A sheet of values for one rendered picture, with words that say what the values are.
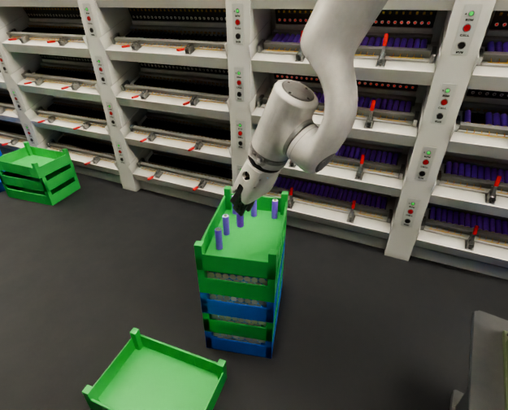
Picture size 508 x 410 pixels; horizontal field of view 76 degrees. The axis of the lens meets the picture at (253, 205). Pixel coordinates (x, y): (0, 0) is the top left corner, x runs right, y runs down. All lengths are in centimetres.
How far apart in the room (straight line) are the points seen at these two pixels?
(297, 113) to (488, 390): 62
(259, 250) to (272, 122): 41
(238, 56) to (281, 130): 75
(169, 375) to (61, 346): 36
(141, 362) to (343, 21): 98
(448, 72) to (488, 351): 76
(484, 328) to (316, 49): 70
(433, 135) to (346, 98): 71
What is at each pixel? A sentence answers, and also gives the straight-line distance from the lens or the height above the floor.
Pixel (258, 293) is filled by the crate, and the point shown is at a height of 27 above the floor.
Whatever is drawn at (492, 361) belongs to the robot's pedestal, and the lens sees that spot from 87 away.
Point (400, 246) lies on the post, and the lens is 143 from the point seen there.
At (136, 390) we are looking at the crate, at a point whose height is 0.
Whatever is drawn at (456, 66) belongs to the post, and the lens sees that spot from 118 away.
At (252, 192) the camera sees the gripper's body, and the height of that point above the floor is 55.
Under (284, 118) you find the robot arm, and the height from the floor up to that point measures 72.
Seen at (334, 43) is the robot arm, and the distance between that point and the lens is 54.
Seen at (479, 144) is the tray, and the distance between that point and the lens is 125.
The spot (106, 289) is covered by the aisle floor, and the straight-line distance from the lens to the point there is 134.
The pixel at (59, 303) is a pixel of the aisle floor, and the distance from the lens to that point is 136.
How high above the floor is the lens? 89
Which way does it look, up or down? 32 degrees down
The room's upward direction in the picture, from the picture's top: straight up
